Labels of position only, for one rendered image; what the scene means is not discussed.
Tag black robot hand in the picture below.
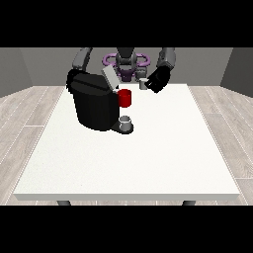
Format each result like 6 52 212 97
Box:
144 65 172 95
65 69 77 94

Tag small grey coffee pod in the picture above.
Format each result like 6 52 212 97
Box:
138 77 149 91

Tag black coffee machine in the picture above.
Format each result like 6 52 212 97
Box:
70 72 134 134

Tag red pod holder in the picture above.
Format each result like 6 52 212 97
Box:
117 88 132 109

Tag pale grey machine lid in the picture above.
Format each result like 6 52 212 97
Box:
101 64 121 91

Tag grey robot trunk purple rings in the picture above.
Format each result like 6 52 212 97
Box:
102 47 152 83

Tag small grey cup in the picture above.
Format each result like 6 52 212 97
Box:
119 115 133 131

